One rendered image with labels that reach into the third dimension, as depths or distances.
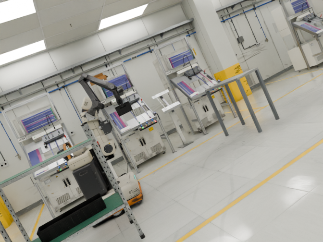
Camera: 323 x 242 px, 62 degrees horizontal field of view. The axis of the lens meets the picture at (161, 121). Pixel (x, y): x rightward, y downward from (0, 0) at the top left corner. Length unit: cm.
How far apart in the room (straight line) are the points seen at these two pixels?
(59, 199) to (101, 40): 379
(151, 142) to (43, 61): 315
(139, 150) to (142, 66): 263
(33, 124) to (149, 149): 202
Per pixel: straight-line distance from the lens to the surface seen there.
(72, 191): 482
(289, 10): 768
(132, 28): 707
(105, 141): 322
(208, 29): 723
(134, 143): 486
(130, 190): 312
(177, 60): 548
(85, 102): 323
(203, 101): 540
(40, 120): 490
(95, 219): 237
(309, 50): 748
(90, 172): 313
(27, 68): 661
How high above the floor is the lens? 105
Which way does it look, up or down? 5 degrees down
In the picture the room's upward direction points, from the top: 25 degrees counter-clockwise
